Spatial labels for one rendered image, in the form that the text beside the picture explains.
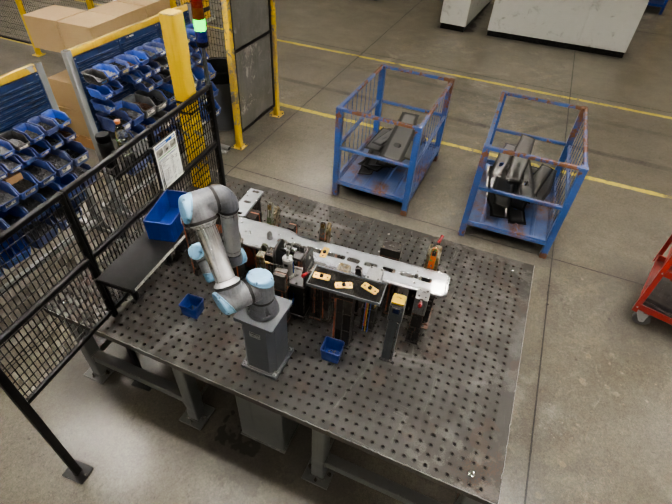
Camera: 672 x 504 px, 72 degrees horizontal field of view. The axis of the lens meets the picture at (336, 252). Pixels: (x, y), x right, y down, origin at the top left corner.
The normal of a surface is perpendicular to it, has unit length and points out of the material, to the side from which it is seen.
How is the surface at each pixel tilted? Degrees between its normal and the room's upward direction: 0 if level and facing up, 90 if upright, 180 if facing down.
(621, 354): 0
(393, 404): 0
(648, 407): 0
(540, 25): 90
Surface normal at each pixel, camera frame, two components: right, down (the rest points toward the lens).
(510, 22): -0.38, 0.62
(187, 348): 0.04, -0.73
